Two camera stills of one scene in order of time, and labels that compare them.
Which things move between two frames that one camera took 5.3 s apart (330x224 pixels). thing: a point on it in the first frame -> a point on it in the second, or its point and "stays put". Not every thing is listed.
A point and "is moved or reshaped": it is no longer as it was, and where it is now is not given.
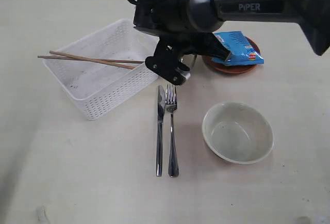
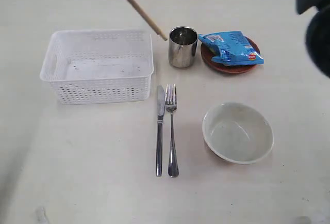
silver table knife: [161, 105] stays put
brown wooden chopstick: [96, 61] is moved or reshaped
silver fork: [173, 170] stays put
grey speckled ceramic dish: [237, 132] stays put
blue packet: [242, 52] stays put
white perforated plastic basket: [95, 87] is moved or reshaped
